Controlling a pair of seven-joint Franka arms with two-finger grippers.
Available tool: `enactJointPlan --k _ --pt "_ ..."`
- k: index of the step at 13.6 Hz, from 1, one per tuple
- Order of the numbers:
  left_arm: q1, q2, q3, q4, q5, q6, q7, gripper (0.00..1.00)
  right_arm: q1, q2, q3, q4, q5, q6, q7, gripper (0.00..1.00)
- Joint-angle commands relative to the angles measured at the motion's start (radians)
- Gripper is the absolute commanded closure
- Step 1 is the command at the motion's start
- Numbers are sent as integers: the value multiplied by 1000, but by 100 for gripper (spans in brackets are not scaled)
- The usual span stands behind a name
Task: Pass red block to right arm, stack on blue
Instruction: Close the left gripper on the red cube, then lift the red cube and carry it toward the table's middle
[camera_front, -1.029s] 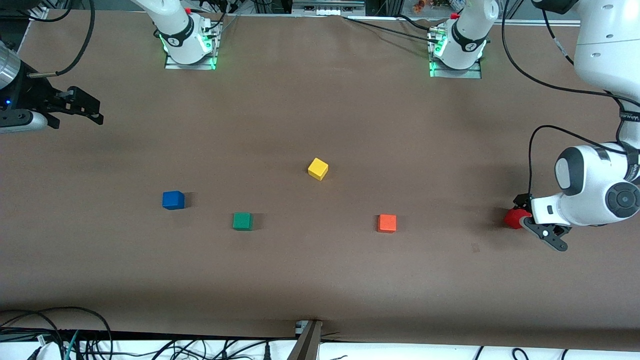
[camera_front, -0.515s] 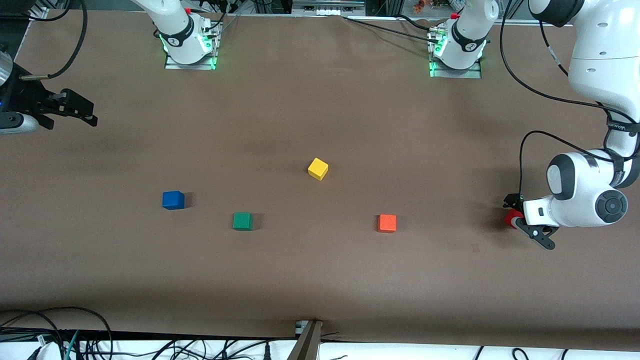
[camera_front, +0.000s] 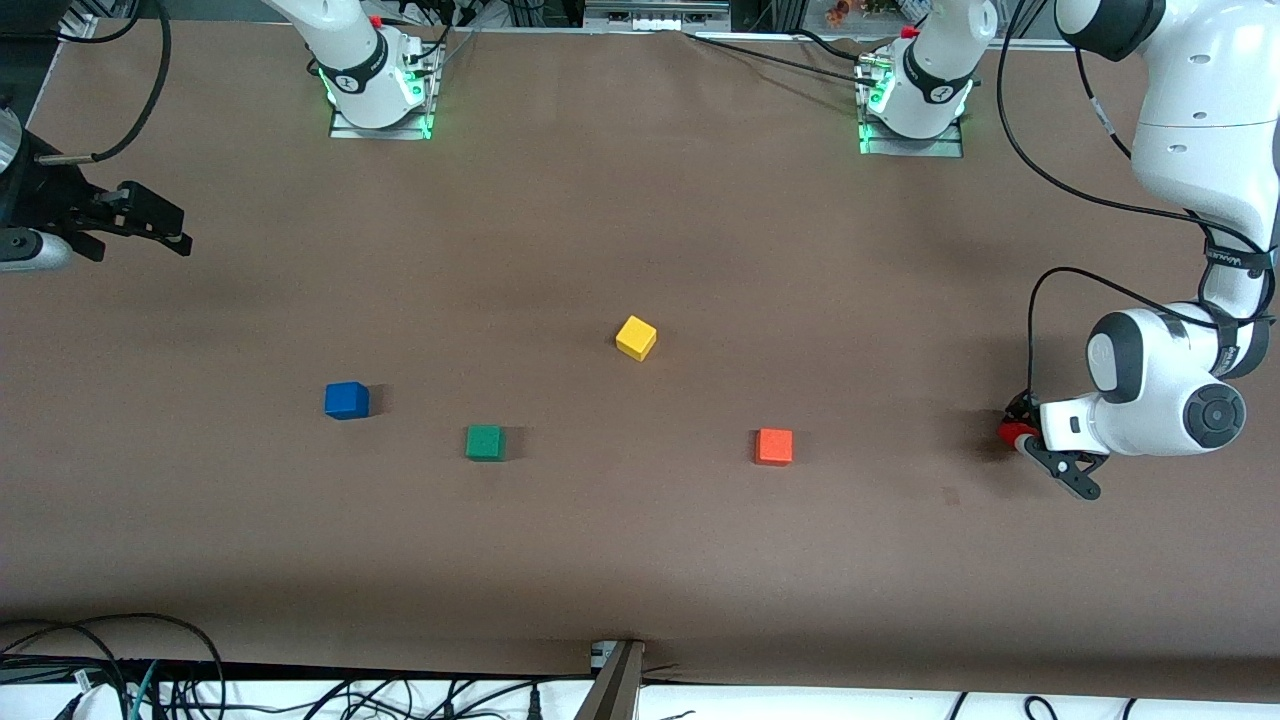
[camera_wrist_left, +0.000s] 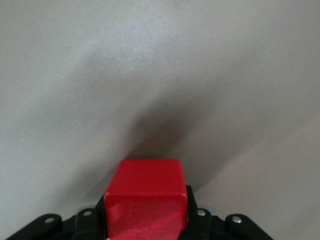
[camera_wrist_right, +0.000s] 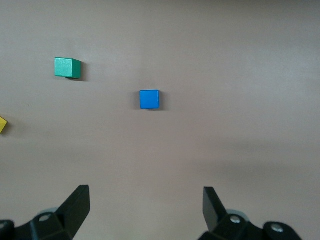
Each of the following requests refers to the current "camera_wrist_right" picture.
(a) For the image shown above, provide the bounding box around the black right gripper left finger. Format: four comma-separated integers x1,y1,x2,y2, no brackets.
0,184,91,240

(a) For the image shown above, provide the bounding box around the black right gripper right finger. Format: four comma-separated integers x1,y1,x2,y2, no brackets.
197,186,304,240

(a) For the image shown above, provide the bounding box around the yellow wooden block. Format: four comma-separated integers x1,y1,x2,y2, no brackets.
0,116,9,135

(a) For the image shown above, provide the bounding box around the blue wooden block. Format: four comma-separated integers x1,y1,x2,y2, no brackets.
139,89,161,111

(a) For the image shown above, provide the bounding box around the green wooden block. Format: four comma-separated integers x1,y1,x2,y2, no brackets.
53,56,83,80

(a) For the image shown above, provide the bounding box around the brown paper table cover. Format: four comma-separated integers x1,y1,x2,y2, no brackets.
0,0,320,240

